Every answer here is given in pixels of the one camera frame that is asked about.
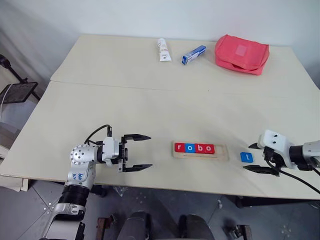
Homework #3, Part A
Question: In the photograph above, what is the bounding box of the black table frame bar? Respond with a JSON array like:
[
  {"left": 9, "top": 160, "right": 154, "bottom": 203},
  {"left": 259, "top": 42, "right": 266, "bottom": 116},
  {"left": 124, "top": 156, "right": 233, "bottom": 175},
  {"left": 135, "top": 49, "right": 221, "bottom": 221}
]
[{"left": 236, "top": 195, "right": 320, "bottom": 208}]

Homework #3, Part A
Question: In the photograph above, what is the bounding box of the red fabric pouch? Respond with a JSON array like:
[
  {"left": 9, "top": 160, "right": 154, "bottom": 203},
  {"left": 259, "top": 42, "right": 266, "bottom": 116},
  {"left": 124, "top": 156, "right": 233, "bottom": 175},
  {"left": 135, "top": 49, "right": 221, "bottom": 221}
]
[{"left": 214, "top": 34, "right": 270, "bottom": 76}]

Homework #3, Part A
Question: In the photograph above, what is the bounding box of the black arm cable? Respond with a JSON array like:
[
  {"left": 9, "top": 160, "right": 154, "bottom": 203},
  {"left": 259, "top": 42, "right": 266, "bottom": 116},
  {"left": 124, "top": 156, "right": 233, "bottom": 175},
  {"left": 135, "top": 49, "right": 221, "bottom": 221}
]
[
  {"left": 264, "top": 154, "right": 320, "bottom": 195},
  {"left": 83, "top": 124, "right": 113, "bottom": 146}
]

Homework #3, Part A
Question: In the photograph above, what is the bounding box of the black tripod stand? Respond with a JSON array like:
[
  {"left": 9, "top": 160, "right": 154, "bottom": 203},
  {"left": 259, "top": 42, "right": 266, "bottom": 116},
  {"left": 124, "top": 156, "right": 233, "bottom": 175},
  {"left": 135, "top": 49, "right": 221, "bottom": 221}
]
[{"left": 0, "top": 53, "right": 41, "bottom": 101}]

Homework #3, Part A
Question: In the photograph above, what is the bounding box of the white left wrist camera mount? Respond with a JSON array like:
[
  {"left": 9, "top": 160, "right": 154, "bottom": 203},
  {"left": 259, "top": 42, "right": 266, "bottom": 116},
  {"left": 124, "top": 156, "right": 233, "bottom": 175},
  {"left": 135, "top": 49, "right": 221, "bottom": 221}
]
[{"left": 101, "top": 136, "right": 121, "bottom": 168}]

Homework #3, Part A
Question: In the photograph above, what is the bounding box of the blue letter t block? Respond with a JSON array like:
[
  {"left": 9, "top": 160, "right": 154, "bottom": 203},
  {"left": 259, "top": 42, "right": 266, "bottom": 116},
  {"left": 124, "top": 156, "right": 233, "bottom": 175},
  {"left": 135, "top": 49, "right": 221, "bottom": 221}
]
[{"left": 240, "top": 151, "right": 255, "bottom": 163}]

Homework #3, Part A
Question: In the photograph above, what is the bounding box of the blue and white carton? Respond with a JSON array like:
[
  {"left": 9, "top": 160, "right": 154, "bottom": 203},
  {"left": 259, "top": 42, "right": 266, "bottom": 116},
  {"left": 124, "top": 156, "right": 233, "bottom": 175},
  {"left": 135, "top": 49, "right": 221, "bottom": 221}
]
[{"left": 181, "top": 45, "right": 207, "bottom": 65}]

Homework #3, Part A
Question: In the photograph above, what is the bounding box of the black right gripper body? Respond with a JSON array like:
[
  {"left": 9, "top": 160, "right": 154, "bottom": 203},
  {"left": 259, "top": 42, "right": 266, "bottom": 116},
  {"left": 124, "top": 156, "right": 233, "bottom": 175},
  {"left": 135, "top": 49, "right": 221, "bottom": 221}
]
[{"left": 263, "top": 146, "right": 286, "bottom": 177}]

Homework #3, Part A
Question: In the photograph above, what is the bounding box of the dark rounded shape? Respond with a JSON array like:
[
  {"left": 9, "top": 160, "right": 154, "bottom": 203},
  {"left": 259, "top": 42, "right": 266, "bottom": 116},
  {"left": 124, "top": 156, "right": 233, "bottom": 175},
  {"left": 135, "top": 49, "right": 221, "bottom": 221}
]
[{"left": 119, "top": 211, "right": 152, "bottom": 240}]

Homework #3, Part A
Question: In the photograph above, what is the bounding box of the black tablet on stand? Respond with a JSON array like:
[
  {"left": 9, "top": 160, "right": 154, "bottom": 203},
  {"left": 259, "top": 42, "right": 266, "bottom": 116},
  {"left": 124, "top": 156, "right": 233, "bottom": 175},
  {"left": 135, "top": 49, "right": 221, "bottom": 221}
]
[{"left": 0, "top": 81, "right": 39, "bottom": 104}]

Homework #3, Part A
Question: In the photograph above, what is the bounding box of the long wooden tray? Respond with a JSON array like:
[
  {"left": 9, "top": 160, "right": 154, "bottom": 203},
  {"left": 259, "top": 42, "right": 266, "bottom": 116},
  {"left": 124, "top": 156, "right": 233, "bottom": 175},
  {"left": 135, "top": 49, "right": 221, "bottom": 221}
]
[{"left": 171, "top": 140, "right": 230, "bottom": 162}]

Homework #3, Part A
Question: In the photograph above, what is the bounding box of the thin white cable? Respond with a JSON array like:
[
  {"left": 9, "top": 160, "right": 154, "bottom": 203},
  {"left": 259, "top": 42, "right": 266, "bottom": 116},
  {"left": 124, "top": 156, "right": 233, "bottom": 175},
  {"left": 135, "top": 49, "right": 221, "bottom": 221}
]
[{"left": 0, "top": 84, "right": 12, "bottom": 123}]

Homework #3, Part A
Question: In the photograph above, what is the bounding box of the white toothpaste tube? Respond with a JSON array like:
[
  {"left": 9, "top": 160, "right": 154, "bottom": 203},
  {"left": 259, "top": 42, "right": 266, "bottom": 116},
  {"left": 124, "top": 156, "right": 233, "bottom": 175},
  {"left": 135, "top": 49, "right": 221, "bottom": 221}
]
[{"left": 156, "top": 38, "right": 173, "bottom": 62}]

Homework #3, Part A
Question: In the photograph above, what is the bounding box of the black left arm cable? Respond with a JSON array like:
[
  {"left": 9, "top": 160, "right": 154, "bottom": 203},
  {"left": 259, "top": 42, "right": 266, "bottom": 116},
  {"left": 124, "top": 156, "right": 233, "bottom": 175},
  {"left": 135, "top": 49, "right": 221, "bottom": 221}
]
[{"left": 83, "top": 124, "right": 113, "bottom": 146}]

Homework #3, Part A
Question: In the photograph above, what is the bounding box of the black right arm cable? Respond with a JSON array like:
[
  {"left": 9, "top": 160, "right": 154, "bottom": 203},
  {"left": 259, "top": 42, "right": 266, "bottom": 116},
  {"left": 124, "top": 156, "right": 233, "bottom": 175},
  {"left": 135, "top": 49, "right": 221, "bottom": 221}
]
[{"left": 264, "top": 154, "right": 320, "bottom": 195}]

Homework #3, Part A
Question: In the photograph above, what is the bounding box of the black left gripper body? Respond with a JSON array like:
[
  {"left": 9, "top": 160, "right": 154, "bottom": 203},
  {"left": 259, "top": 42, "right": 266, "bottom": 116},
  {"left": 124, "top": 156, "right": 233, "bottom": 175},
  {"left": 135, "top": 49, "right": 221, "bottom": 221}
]
[{"left": 117, "top": 136, "right": 130, "bottom": 174}]

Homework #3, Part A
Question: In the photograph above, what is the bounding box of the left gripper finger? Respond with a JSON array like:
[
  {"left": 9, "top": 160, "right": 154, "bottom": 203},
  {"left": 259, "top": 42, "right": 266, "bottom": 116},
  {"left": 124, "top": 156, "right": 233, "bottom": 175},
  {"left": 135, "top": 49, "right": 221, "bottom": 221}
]
[
  {"left": 123, "top": 163, "right": 153, "bottom": 174},
  {"left": 123, "top": 133, "right": 152, "bottom": 144}
]

